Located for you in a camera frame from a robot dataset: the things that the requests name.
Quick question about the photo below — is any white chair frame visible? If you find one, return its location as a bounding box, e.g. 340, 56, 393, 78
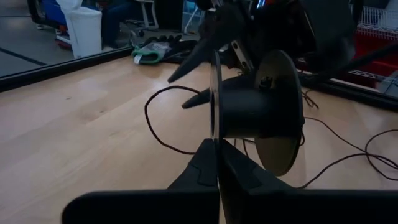
126, 0, 160, 37

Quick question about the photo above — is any red black floor dolly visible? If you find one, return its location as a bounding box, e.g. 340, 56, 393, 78
55, 29, 73, 49

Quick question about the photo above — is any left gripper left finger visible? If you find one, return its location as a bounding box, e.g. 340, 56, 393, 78
62, 139, 221, 224

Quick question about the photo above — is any red plastic storage bin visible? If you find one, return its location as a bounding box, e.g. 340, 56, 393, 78
354, 30, 398, 90

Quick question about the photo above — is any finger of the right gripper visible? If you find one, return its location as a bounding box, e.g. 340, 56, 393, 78
167, 39, 215, 84
182, 88, 212, 110

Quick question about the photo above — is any metal wire shelf rack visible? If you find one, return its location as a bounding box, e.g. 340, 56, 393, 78
356, 5, 398, 43

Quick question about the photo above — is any blue plastic crate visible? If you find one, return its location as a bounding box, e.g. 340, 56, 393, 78
42, 0, 68, 27

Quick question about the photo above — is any thin black cord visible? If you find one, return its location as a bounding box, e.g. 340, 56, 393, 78
144, 85, 398, 190

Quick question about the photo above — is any white trash bin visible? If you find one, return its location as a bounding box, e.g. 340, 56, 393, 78
55, 0, 103, 59

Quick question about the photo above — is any person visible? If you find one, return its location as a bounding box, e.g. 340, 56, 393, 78
101, 0, 141, 49

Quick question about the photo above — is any black cord spool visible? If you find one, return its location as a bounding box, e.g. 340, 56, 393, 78
210, 49, 306, 177

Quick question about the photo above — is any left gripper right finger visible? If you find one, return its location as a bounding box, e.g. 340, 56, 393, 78
217, 140, 398, 224

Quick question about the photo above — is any grey glove green cuff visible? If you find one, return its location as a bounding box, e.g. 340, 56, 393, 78
132, 42, 171, 65

